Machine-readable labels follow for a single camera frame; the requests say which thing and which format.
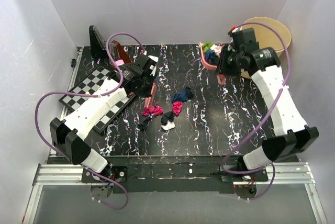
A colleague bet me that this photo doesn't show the brown metronome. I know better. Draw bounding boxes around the brown metronome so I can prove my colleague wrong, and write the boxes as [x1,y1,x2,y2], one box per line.
[109,40,131,64]

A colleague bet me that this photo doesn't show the blue paper scrap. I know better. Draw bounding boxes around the blue paper scrap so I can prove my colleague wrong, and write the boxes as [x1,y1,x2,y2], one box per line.
[172,91,189,103]
[205,50,216,64]

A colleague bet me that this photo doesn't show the magenta paper scrap right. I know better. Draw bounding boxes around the magenta paper scrap right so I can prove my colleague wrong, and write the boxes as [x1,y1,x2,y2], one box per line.
[172,101,183,116]

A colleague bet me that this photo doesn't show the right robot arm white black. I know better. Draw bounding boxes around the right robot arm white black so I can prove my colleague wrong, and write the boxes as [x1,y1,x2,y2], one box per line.
[217,28,319,181]

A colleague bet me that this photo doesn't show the magenta paper scrap upper left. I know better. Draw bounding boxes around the magenta paper scrap upper left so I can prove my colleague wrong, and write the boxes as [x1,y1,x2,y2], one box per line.
[152,106,164,116]

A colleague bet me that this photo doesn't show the green paper scrap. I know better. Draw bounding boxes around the green paper scrap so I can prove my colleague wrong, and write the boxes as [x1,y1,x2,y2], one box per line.
[202,42,214,52]

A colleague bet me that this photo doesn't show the pink metronome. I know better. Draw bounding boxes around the pink metronome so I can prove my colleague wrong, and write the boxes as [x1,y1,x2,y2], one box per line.
[115,60,124,66]

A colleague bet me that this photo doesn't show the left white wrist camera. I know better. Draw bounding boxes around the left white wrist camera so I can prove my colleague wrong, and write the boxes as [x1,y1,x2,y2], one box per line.
[148,55,159,76]

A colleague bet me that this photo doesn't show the black paper scrap small left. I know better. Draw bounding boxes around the black paper scrap small left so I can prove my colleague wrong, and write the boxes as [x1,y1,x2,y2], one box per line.
[138,117,152,131]

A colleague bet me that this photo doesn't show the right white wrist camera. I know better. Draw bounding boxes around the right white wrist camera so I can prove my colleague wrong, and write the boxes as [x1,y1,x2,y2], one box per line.
[228,26,238,36]

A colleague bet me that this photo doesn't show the blue paper scrap top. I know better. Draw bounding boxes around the blue paper scrap top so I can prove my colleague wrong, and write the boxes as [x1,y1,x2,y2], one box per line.
[205,50,216,64]

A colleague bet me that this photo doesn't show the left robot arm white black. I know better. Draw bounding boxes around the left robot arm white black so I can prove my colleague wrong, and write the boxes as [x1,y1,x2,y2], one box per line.
[50,54,159,182]

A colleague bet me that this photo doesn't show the black paper scrap front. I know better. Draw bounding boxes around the black paper scrap front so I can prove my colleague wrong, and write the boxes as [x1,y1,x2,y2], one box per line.
[161,111,175,126]

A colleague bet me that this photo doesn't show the pink hand brush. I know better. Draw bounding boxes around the pink hand brush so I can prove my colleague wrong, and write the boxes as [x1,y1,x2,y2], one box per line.
[144,83,157,108]

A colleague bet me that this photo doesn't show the magenta paper scrap lower left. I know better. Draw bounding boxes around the magenta paper scrap lower left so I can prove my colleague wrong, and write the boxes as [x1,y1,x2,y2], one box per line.
[142,106,154,117]

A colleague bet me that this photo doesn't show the black metronome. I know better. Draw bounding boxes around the black metronome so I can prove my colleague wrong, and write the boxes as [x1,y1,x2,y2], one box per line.
[88,25,108,59]

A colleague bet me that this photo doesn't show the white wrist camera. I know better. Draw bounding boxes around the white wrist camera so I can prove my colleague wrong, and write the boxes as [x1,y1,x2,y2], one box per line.
[228,26,238,36]
[148,55,159,76]

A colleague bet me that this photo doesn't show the black white chessboard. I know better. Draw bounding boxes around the black white chessboard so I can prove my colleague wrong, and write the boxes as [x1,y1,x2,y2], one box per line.
[59,66,136,135]

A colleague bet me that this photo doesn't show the black paper scrap near bucket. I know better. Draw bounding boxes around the black paper scrap near bucket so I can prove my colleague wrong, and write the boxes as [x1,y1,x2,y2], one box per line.
[185,87,194,100]

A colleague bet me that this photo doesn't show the pink plastic dustpan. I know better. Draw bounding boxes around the pink plastic dustpan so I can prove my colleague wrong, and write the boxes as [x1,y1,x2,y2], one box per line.
[199,42,226,85]

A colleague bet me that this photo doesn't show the blue paper scrap centre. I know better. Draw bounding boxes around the blue paper scrap centre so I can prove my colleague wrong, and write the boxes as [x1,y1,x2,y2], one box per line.
[172,91,189,103]

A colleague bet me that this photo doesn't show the magenta paper scrap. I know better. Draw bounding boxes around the magenta paper scrap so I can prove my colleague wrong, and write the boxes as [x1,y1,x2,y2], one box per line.
[172,101,183,116]
[142,106,154,117]
[152,106,164,116]

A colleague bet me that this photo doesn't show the white paper scrap centre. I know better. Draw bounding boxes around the white paper scrap centre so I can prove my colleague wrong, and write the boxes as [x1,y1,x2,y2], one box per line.
[161,121,175,131]

